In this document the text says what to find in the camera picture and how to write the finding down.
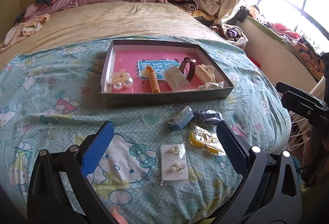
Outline beige bed sheet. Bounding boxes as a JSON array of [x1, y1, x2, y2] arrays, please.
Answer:
[[0, 2, 227, 62]]

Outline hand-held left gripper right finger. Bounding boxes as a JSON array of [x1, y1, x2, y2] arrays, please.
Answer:
[[213, 121, 302, 224]]

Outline white pearl earring card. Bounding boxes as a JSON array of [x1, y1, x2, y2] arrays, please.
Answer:
[[161, 143, 189, 186]]

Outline pearl hair clip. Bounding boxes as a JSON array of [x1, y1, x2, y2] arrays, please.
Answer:
[[111, 69, 134, 91]]

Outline cartoon cat printed blanket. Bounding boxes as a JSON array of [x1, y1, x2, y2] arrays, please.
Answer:
[[0, 35, 292, 224]]

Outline silver chain jewelry bag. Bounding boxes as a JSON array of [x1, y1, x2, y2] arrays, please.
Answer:
[[198, 81, 225, 91]]

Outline dark bead jewelry bag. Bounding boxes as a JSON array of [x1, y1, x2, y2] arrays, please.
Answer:
[[191, 110, 225, 127]]

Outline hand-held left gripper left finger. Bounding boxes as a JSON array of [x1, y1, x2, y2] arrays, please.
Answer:
[[27, 121, 119, 224]]

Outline brown leather wristwatch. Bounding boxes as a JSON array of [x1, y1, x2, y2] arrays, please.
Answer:
[[179, 58, 197, 84]]

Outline yellow rings plastic bag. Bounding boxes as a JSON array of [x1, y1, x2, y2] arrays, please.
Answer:
[[186, 125, 227, 156]]

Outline cream hair claw clip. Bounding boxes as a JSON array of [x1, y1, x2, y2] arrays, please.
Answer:
[[195, 64, 216, 84]]

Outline cream crumpled garment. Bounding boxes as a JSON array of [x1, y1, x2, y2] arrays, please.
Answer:
[[0, 14, 50, 53]]

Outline shallow grey cardboard box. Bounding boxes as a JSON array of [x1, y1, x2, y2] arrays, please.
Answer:
[[101, 39, 234, 107]]

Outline orange spiral hair tie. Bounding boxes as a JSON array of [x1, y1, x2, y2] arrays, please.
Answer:
[[145, 65, 161, 94]]

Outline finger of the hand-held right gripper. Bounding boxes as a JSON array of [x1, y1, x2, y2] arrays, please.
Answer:
[[282, 92, 329, 124], [276, 82, 329, 111]]

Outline green sill cover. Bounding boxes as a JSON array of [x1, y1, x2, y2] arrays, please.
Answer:
[[247, 15, 326, 83]]

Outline clear plastic jewelry bag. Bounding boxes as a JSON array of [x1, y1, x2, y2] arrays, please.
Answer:
[[162, 67, 189, 92]]

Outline red and orange garments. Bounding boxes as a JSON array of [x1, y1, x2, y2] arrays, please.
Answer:
[[248, 4, 329, 73]]

